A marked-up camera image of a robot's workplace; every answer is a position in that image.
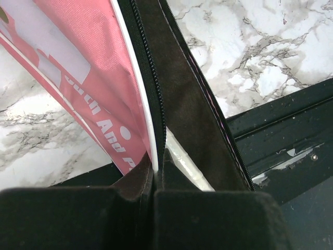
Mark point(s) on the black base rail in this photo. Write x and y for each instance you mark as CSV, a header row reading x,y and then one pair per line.
x,y
287,146

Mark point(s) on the pink racket bag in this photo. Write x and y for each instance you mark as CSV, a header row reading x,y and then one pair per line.
x,y
126,75

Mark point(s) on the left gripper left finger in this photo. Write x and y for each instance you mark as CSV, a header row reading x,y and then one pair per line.
x,y
99,217

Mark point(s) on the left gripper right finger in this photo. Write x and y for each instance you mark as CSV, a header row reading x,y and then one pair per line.
x,y
188,218

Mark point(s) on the pink badminton racket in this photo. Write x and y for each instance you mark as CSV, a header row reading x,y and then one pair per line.
x,y
187,164

